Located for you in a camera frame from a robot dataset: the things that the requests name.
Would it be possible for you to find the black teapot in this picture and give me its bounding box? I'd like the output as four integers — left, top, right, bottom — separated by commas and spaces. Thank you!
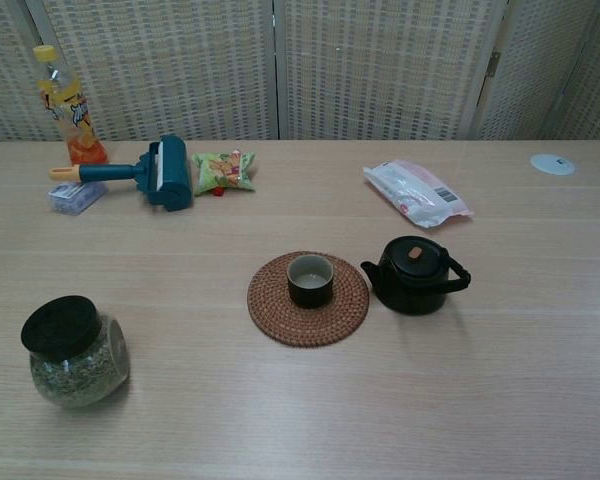
359, 235, 472, 317

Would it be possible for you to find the small black teacup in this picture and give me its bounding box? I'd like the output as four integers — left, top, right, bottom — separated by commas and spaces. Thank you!
285, 253, 335, 309

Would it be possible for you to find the round woven rattan coaster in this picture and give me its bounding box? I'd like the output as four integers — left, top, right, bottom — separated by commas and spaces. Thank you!
246, 250, 371, 349

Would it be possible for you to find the green snack bag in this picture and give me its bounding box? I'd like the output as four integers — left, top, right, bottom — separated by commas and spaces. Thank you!
190, 147, 258, 198

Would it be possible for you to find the white pink plastic package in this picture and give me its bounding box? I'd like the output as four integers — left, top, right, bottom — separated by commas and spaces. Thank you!
362, 158, 475, 230

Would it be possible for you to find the teal lint roller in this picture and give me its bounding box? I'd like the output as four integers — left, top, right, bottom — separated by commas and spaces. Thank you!
48, 134, 195, 213

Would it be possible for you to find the woven folding screen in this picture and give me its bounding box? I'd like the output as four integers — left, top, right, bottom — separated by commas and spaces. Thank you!
0, 0, 600, 146

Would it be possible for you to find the small clear plastic box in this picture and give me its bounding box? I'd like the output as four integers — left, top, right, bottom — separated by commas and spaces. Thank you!
47, 180, 109, 217

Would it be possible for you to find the orange drink bottle yellow cap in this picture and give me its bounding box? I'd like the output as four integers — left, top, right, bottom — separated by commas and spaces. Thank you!
32, 44, 110, 166

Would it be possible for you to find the glass jar with black lid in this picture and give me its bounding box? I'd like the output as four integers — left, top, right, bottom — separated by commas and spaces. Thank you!
20, 295, 132, 410

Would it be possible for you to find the grey round cable grommet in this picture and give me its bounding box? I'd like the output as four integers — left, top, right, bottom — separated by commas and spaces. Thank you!
530, 153, 578, 176

